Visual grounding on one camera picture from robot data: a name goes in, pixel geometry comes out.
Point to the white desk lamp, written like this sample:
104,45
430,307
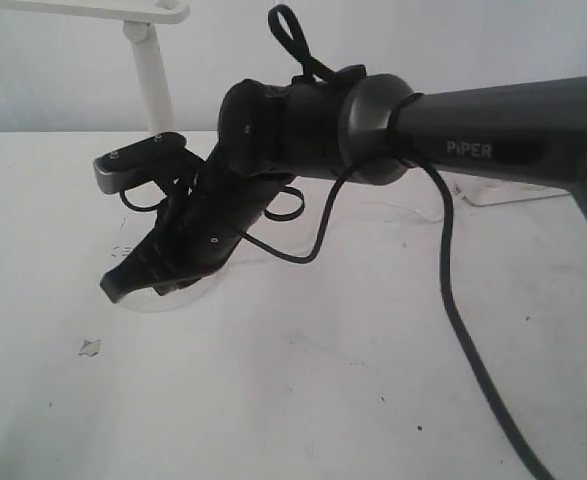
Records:
139,21

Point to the white power strip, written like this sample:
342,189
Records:
485,192

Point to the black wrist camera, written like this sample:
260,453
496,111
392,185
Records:
135,164

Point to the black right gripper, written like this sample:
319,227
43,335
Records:
231,192

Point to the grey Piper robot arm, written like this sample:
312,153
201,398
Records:
369,132

